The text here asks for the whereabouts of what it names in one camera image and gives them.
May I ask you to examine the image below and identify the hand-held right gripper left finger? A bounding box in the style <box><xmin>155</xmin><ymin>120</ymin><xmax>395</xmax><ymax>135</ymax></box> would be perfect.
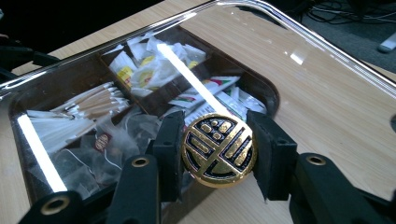
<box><xmin>145</xmin><ymin>110</ymin><xmax>187</xmax><ymax>203</ymax></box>

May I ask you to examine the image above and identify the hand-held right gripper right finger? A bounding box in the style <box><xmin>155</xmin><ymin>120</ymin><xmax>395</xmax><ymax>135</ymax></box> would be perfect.
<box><xmin>246</xmin><ymin>109</ymin><xmax>299</xmax><ymax>202</ymax></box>

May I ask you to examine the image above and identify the dark brown compartment box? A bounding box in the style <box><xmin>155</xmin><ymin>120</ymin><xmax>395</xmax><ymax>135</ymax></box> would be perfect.
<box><xmin>7</xmin><ymin>26</ymin><xmax>280</xmax><ymax>224</ymax></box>

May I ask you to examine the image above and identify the pile of red-label white packets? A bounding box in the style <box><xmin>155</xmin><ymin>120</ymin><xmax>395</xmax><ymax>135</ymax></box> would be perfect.
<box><xmin>167</xmin><ymin>76</ymin><xmax>269</xmax><ymax>126</ymax></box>

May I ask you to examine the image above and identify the pile of clear tea bags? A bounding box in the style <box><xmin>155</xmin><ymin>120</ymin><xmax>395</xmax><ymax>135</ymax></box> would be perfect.
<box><xmin>50</xmin><ymin>105</ymin><xmax>163</xmax><ymax>201</ymax></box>

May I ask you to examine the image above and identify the pile of yellow-label white packets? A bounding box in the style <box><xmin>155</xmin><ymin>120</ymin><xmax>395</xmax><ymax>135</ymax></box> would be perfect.
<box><xmin>106</xmin><ymin>35</ymin><xmax>208</xmax><ymax>98</ymax></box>

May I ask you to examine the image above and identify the pile of brown-white stick sachets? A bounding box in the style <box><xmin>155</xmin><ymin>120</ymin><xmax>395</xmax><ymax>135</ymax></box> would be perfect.
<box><xmin>26</xmin><ymin>81</ymin><xmax>131</xmax><ymax>154</ymax></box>

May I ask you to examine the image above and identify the white metal stand frame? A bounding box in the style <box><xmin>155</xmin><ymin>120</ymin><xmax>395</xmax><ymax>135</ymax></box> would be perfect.
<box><xmin>377</xmin><ymin>32</ymin><xmax>396</xmax><ymax>54</ymax></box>

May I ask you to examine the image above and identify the tangle of floor cables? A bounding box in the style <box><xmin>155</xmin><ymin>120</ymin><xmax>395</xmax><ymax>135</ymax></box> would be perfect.
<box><xmin>306</xmin><ymin>0</ymin><xmax>396</xmax><ymax>25</ymax></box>

